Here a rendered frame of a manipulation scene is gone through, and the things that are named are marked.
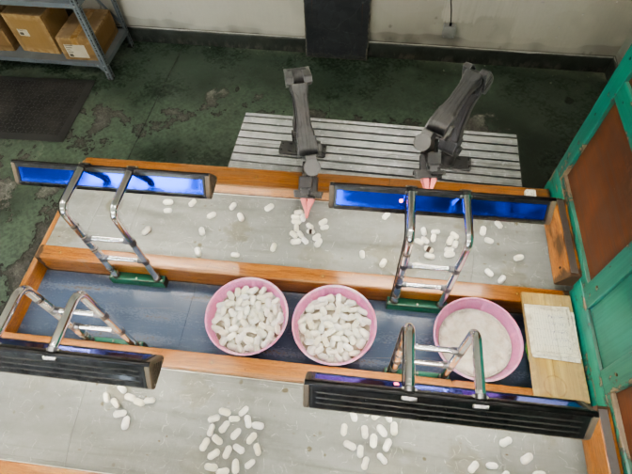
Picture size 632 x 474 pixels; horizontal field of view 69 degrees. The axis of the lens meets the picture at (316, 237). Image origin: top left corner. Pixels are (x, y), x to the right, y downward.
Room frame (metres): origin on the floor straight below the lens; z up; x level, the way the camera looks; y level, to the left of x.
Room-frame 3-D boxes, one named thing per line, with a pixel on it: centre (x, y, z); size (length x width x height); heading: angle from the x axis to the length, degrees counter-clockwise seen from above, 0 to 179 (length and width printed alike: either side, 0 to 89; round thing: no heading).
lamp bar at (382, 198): (0.78, -0.35, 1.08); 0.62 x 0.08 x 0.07; 80
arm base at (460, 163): (1.26, -0.55, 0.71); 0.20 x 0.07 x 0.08; 78
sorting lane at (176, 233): (0.91, 0.07, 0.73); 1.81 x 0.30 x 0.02; 80
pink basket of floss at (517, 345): (0.47, -0.47, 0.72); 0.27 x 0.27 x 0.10
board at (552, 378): (0.44, -0.69, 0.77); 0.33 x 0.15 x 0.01; 170
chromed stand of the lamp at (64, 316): (0.47, 0.69, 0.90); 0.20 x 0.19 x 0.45; 80
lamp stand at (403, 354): (0.31, -0.27, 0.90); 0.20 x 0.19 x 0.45; 80
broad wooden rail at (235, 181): (1.12, 0.03, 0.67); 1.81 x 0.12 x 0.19; 80
